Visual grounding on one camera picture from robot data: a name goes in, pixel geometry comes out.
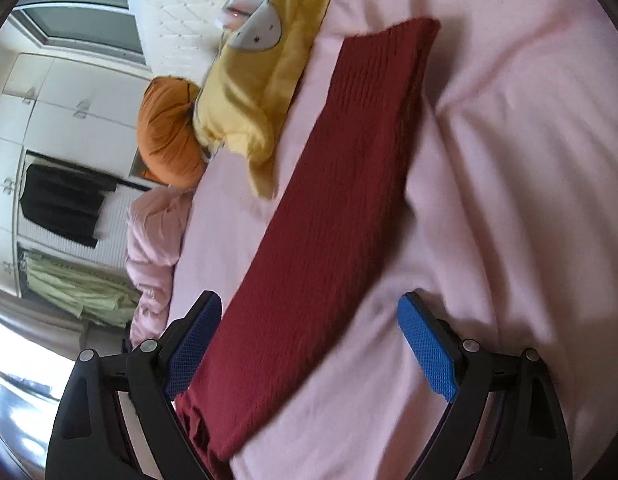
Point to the yellow cloth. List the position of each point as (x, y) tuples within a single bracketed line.
[(259, 85)]

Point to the orange pillow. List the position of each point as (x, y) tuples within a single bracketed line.
[(169, 130)]

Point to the small white device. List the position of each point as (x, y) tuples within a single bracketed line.
[(244, 0)]

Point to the pink comforter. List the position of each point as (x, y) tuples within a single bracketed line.
[(154, 240)]

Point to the white headboard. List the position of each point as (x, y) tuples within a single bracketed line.
[(179, 10)]

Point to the black hanging garment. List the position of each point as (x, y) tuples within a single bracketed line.
[(59, 200)]

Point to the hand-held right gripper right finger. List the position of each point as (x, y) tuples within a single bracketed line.
[(429, 345)]

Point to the pink bed sheet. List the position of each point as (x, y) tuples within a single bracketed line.
[(514, 160)]

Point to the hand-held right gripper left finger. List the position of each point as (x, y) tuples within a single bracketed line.
[(194, 345)]

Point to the window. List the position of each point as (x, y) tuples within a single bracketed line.
[(84, 25)]

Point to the white wardrobe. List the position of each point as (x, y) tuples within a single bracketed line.
[(64, 90)]

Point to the light green garment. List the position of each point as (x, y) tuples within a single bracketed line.
[(79, 290)]

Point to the red knit sweater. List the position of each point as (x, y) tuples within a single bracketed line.
[(329, 210)]

